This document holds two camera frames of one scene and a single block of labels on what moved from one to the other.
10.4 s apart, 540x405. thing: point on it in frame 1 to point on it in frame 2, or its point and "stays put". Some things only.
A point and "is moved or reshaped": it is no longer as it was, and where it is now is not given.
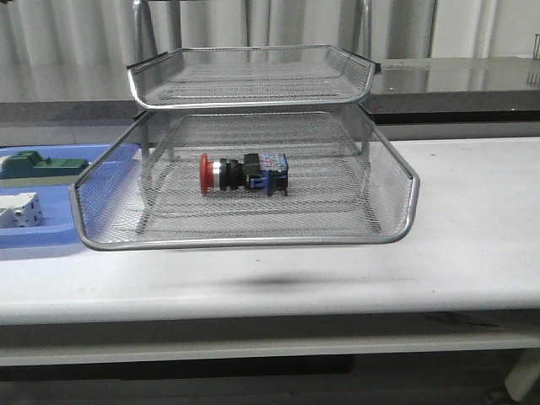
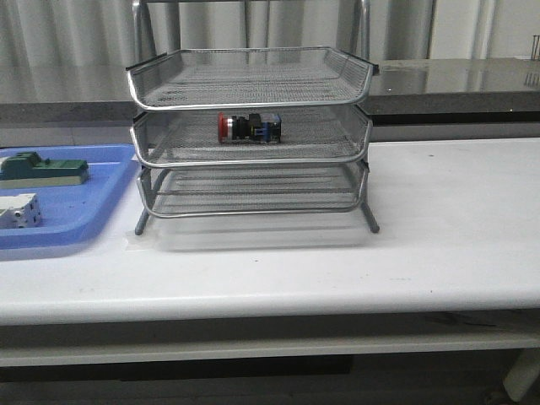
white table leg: (524, 374) stays put
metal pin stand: (537, 47) stays put
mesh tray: (250, 75) stays put
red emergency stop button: (267, 173) to (253, 127)
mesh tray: (344, 186) is moved or reshaped
